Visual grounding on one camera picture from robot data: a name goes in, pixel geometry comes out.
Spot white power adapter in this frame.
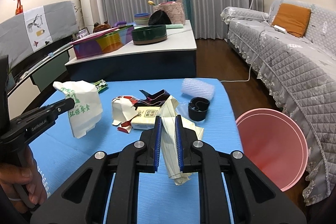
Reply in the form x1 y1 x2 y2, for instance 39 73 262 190
273 25 288 34

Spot pink woven basket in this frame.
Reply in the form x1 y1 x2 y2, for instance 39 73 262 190
153 0 186 25

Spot white foam net sleeve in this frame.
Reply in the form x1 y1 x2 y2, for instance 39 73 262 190
181 79 215 101

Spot black hat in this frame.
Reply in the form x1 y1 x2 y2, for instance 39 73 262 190
148 10 171 26

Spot orange cushion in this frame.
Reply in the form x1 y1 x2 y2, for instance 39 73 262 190
272 3 311 38

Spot pink plastic bin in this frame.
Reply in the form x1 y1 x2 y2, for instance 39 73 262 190
236 108 308 192

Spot stacked coloured bowls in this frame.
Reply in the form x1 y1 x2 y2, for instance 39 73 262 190
134 12 151 26

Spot green snack wrapper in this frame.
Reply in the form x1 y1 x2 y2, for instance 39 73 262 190
93 80 108 93

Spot covered television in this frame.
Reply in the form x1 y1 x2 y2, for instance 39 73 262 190
1 1 79 67

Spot black plastic cup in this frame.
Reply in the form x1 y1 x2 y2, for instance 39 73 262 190
188 97 210 122

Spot white paper carton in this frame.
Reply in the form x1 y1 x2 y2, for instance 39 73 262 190
159 96 192 186

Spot white blue coffee table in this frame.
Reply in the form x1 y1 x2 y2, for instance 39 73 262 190
65 20 197 83

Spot colourful storage box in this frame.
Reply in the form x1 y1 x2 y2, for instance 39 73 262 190
71 25 134 59

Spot grey quilted sofa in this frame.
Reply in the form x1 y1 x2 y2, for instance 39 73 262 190
221 0 335 205

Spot mint green flat tray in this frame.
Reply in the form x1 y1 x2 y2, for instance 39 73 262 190
166 24 184 29

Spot white paper bag green print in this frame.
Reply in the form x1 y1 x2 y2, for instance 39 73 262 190
53 81 103 139

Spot torn red white carton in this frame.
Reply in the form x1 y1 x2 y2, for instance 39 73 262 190
112 96 139 134

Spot white charging cable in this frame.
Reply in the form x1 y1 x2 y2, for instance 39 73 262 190
220 13 276 83

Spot left hand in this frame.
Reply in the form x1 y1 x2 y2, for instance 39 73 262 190
1 146 47 213

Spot dark green round bowl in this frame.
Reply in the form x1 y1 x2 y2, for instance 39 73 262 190
131 25 167 46

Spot black red folded packaging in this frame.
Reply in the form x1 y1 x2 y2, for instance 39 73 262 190
133 89 170 108

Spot small cream box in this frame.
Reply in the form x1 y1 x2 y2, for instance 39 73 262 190
131 106 160 130

